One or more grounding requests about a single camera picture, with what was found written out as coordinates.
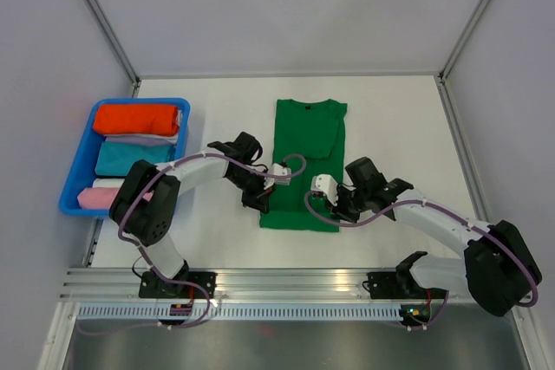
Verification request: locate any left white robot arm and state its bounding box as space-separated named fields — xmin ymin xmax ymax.
xmin=108 ymin=132 xmax=275 ymax=299

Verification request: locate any orange rolled t-shirt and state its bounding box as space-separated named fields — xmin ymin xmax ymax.
xmin=92 ymin=104 xmax=180 ymax=137

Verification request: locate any aluminium frame post right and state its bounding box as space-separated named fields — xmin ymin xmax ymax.
xmin=437 ymin=0 xmax=493 ymax=83

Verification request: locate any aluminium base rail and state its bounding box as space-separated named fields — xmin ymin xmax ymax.
xmin=58 ymin=268 xmax=374 ymax=303

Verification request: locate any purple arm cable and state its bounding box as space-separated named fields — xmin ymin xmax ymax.
xmin=304 ymin=191 xmax=539 ymax=330
xmin=117 ymin=146 xmax=308 ymax=328

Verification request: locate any blue plastic bin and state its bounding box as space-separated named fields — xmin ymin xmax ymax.
xmin=59 ymin=98 xmax=190 ymax=217

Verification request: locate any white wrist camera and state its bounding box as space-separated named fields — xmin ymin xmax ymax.
xmin=264 ymin=163 xmax=292 ymax=190
xmin=310 ymin=174 xmax=338 ymax=206

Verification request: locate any green t-shirt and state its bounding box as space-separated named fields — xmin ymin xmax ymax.
xmin=259 ymin=99 xmax=348 ymax=233

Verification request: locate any aluminium frame post left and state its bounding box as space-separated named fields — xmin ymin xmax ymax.
xmin=83 ymin=0 xmax=140 ymax=87

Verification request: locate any pink rolled t-shirt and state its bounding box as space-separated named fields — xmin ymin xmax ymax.
xmin=77 ymin=187 xmax=119 ymax=210

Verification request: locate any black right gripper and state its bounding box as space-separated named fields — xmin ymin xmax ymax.
xmin=324 ymin=184 xmax=369 ymax=224

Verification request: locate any white rolled t-shirt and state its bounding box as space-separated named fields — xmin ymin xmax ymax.
xmin=92 ymin=178 xmax=124 ymax=188

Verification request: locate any teal rolled t-shirt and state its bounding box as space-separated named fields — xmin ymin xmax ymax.
xmin=95 ymin=142 xmax=175 ymax=178

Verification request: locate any aluminium frame post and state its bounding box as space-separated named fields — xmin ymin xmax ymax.
xmin=83 ymin=0 xmax=140 ymax=87
xmin=437 ymin=0 xmax=493 ymax=83

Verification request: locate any lilac rolled t-shirt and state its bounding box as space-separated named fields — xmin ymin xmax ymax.
xmin=105 ymin=135 xmax=179 ymax=146

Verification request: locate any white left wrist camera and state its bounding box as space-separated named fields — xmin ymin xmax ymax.
xmin=264 ymin=163 xmax=292 ymax=190

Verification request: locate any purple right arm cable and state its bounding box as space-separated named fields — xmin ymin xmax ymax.
xmin=304 ymin=191 xmax=539 ymax=330

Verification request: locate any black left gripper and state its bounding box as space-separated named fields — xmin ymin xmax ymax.
xmin=226 ymin=167 xmax=276 ymax=215

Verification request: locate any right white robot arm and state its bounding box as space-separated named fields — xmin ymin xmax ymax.
xmin=325 ymin=157 xmax=542 ymax=316

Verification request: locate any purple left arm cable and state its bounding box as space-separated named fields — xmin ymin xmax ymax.
xmin=117 ymin=146 xmax=308 ymax=328

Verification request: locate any slotted cable duct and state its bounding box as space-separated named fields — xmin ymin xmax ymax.
xmin=77 ymin=302 xmax=402 ymax=321

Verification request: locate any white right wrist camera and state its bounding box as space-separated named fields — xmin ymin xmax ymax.
xmin=310 ymin=174 xmax=338 ymax=206

